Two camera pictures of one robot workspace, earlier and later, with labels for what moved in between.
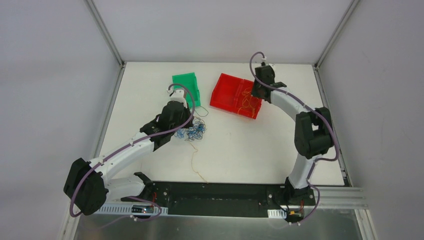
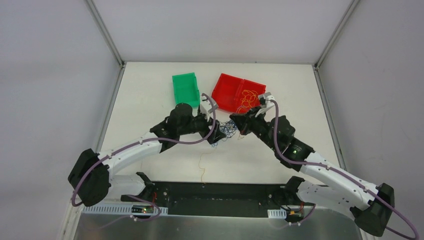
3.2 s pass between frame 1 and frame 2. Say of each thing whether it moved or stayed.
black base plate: stayed
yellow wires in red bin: stayed
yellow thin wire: moved
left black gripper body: moved
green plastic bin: stayed
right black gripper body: moved
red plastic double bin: stayed
